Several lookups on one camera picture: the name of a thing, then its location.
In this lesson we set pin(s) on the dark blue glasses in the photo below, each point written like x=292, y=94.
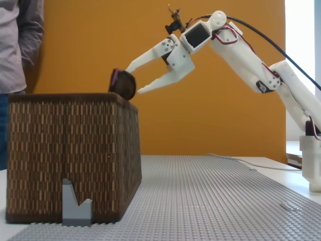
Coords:
x=125, y=85

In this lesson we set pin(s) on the brown woven bin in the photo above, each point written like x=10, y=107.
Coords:
x=75, y=150

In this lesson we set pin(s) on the person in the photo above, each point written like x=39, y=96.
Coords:
x=12, y=50

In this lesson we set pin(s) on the small black camera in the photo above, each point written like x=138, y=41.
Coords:
x=173, y=26

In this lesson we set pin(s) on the stacked flat boards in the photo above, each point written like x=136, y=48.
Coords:
x=294, y=160

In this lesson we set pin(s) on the small clear brick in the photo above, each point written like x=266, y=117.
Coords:
x=289, y=206

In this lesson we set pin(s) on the grey studded baseplate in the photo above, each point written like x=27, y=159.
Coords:
x=200, y=226
x=200, y=175

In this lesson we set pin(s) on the grey brick bracket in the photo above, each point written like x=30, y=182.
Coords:
x=75, y=213

